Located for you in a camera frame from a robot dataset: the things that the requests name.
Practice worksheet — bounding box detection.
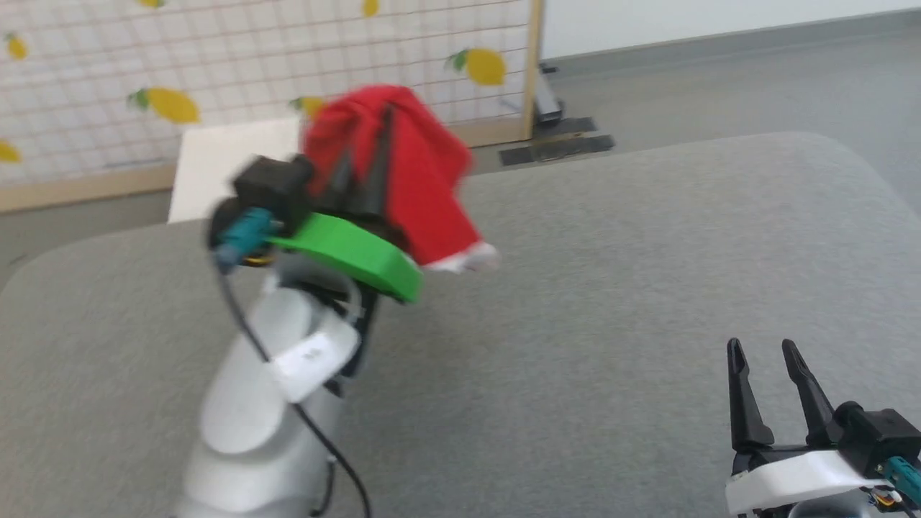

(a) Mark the grey fabric sofa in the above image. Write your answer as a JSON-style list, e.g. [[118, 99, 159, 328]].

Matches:
[[0, 132, 921, 518]]

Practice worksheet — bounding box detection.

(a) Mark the red and white garment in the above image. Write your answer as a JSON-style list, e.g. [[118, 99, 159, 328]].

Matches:
[[302, 84, 499, 274]]

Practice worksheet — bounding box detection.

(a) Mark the lemon print grid curtain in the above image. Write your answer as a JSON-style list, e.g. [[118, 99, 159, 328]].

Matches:
[[0, 0, 534, 189]]

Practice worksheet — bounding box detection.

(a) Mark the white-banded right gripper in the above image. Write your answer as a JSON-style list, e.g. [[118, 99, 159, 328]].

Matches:
[[725, 337, 894, 518]]

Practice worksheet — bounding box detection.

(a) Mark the black floor base plate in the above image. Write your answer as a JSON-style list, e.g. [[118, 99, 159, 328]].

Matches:
[[499, 117, 617, 168]]

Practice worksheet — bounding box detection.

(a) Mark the white flat board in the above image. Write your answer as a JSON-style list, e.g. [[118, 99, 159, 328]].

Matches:
[[168, 118, 307, 224]]

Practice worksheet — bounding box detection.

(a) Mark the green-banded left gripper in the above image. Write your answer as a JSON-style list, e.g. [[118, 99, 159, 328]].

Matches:
[[270, 106, 425, 304]]

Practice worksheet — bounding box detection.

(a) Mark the lemon pattern grid screen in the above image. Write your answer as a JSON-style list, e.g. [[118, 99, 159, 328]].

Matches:
[[0, 0, 545, 214]]

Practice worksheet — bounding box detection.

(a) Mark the grey metal bracket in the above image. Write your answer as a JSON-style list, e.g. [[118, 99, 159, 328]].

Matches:
[[536, 63, 566, 124]]

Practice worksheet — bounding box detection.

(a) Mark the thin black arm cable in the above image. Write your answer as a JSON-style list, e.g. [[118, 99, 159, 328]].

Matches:
[[216, 265, 372, 518]]

